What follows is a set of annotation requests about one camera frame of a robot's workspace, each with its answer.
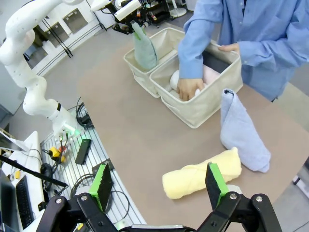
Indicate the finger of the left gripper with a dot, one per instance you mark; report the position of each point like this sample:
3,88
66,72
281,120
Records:
135,32

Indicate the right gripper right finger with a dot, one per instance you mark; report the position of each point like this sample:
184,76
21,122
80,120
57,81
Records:
213,186

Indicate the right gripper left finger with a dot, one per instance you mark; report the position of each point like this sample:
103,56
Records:
106,186

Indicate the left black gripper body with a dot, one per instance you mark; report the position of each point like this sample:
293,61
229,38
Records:
123,27

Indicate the grey-green towel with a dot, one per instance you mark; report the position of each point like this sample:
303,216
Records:
144,55

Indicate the yellow towel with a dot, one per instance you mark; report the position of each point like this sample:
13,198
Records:
188,178

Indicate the blue towel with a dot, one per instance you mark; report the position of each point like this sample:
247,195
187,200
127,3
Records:
241,135

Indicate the white towel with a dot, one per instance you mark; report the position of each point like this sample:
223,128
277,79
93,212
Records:
174,81

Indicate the cream fabric storage bin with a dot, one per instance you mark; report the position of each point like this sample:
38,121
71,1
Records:
142,77
205,106

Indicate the person's right forearm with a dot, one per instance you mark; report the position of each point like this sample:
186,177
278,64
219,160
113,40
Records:
190,62

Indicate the person's left forearm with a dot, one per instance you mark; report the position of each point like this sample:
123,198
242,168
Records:
265,53

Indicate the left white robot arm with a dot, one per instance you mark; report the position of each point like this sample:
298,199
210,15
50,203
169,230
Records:
14,29

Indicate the person's right hand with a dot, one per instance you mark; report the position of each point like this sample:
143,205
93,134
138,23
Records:
189,88

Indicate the person's left hand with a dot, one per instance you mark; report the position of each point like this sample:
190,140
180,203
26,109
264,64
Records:
230,47

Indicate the black equipment shelf rack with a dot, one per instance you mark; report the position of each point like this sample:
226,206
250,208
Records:
157,14

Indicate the long black power box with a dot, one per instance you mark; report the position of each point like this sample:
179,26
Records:
83,151

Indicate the white round stand base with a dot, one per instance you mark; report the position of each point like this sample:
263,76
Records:
178,10

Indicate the yellow emergency stop box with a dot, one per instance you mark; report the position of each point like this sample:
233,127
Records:
56,152

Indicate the black boom rod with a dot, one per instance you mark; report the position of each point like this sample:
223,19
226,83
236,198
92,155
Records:
29,170

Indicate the white side desk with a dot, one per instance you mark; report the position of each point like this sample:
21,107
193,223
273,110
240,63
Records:
33,145

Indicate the black keyboard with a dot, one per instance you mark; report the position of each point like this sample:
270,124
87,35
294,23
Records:
24,203

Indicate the pink rolled towel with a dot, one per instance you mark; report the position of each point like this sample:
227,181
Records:
210,73

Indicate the black computer monitor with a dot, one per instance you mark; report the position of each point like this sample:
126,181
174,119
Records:
7,205

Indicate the silver laptop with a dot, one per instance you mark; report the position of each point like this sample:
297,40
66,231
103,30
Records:
12,142

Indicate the person in blue shirt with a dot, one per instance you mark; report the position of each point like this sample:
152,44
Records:
265,21

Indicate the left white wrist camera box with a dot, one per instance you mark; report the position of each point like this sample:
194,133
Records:
126,10

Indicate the slotted aluminium base plate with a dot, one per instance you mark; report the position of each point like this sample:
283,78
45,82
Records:
72,169

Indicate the grey square wall panel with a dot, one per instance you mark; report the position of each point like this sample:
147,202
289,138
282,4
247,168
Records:
74,20
58,35

